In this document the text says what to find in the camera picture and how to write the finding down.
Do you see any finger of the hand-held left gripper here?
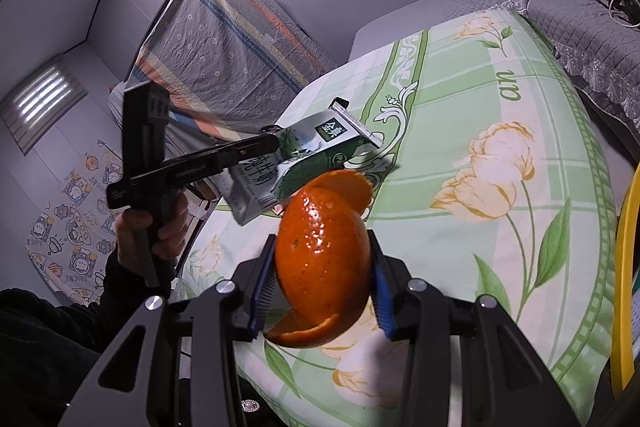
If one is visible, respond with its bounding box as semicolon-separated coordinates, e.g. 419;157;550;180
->
215;125;283;175

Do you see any green floral tablecloth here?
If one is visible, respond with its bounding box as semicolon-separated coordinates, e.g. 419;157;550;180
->
177;9;618;427

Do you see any striped grey bed sheet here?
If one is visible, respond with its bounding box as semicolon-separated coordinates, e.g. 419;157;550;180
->
122;0;341;148

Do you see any window blind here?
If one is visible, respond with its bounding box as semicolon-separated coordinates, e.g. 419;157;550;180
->
0;59;88;155

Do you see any person's left hand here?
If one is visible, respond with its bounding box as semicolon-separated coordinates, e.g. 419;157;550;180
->
115;196;191;275

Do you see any grey mattress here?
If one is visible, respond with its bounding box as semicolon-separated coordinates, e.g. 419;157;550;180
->
347;0;546;60

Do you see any yellow hoop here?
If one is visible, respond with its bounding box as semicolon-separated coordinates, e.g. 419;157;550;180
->
607;162;640;395

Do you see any white cable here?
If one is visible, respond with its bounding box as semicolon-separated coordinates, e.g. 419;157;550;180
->
607;0;640;28

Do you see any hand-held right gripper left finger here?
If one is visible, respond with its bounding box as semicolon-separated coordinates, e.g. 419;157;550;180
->
57;234;278;427

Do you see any orange peel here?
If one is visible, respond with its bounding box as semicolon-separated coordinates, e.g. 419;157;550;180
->
264;169;375;349

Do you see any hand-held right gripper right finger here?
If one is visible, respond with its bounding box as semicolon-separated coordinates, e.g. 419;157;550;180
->
367;229;583;427

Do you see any person's left forearm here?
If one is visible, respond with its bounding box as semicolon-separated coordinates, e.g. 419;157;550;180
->
0;252;173;427

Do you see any cartoon printed sheet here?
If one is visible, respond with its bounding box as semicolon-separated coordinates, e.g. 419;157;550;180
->
25;139;126;308

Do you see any green milk carton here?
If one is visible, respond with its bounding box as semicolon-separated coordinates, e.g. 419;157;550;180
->
220;97;401;227

